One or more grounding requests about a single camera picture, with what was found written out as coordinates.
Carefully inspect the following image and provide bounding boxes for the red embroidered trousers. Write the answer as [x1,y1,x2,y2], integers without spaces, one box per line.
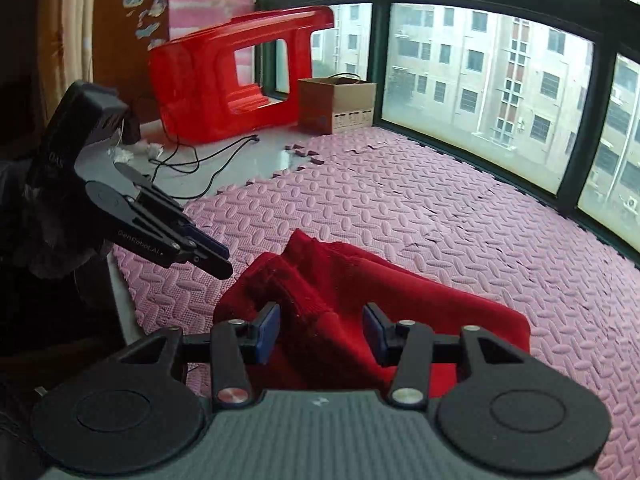
[213,230,530,393]

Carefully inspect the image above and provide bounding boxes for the black sleeved forearm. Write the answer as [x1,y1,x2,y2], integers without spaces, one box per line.
[1,160,113,278]

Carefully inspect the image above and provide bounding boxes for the red plastic stool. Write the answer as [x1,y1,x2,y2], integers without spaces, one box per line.
[149,6,334,144]

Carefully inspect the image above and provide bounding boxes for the brown wooden cabinet with stickers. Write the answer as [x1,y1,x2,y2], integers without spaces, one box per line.
[92,0,168,122]

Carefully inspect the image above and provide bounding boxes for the orange curtain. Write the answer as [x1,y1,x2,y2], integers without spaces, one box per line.
[37,0,94,120]

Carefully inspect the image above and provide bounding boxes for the brown cardboard box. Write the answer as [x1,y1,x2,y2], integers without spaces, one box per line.
[297,73,378,134]

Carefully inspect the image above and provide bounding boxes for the pink foam floor mat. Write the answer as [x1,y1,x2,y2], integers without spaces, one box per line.
[115,128,639,479]

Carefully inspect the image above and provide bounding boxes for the black cable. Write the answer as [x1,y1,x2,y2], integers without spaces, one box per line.
[146,119,262,201]

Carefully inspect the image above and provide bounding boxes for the dark green window frame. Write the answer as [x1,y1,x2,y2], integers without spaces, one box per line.
[257,0,639,252]

